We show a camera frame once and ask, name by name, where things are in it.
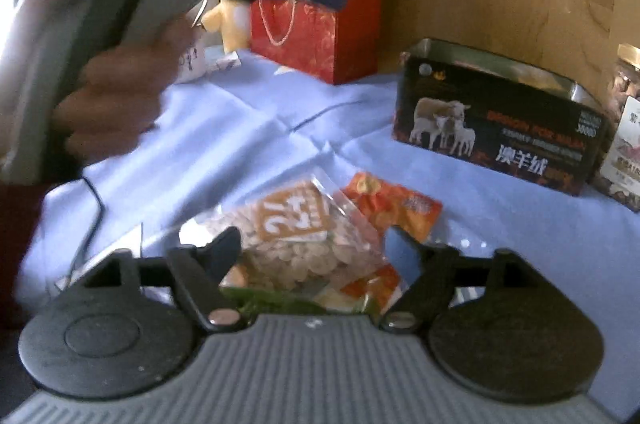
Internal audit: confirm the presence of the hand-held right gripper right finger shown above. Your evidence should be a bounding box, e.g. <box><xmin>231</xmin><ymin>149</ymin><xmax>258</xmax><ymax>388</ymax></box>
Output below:
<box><xmin>380</xmin><ymin>227</ymin><xmax>546</xmax><ymax>332</ymax></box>

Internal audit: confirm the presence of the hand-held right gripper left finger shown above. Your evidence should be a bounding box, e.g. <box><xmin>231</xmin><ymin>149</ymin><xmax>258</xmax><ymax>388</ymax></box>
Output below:
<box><xmin>80</xmin><ymin>227</ymin><xmax>243</xmax><ymax>332</ymax></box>

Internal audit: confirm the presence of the clear snack packet orange label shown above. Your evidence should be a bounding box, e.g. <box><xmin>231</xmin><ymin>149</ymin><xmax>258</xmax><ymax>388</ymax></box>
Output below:
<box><xmin>180</xmin><ymin>174</ymin><xmax>388</xmax><ymax>292</ymax></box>

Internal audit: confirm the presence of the black tin box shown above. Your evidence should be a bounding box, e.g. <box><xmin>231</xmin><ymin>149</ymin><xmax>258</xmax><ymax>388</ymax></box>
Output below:
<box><xmin>391</xmin><ymin>37</ymin><xmax>612</xmax><ymax>197</ymax></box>

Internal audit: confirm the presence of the person's left hand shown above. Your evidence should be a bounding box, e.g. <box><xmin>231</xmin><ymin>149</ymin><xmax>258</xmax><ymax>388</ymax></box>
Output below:
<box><xmin>20</xmin><ymin>0</ymin><xmax>203</xmax><ymax>162</ymax></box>

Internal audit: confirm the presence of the yellow plush toy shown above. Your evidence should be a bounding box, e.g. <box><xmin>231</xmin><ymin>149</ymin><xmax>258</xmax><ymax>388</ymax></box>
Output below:
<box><xmin>200</xmin><ymin>0</ymin><xmax>253</xmax><ymax>54</ymax></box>

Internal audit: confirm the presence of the red gift bag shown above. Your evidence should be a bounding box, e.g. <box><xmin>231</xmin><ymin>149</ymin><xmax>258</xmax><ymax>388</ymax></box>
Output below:
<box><xmin>249</xmin><ymin>0</ymin><xmax>385</xmax><ymax>86</ymax></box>

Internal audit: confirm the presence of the green snack packet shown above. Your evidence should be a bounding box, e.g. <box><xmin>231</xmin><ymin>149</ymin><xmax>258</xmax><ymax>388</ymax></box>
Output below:
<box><xmin>220</xmin><ymin>287</ymin><xmax>321</xmax><ymax>317</ymax></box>

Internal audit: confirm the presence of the small white packet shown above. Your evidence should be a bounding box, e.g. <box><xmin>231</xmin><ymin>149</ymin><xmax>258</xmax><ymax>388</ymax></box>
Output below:
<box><xmin>172</xmin><ymin>42</ymin><xmax>208</xmax><ymax>85</ymax></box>

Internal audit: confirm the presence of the small white box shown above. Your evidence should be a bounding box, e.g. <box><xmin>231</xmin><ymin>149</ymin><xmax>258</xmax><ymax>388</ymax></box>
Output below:
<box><xmin>205</xmin><ymin>52</ymin><xmax>242</xmax><ymax>75</ymax></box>

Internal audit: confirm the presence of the light blue cloth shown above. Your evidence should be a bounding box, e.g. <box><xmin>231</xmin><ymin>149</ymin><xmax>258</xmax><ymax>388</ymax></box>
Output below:
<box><xmin>20</xmin><ymin>47</ymin><xmax>640</xmax><ymax>320</ymax></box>

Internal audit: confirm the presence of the clear jar of nuts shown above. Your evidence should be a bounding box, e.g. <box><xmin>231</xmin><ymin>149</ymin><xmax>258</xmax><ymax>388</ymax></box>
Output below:
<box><xmin>592</xmin><ymin>43</ymin><xmax>640</xmax><ymax>212</ymax></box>

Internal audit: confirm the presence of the black cable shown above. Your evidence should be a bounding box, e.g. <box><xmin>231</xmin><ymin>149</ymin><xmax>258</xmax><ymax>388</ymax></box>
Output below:
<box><xmin>65</xmin><ymin>177</ymin><xmax>106</xmax><ymax>275</ymax></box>

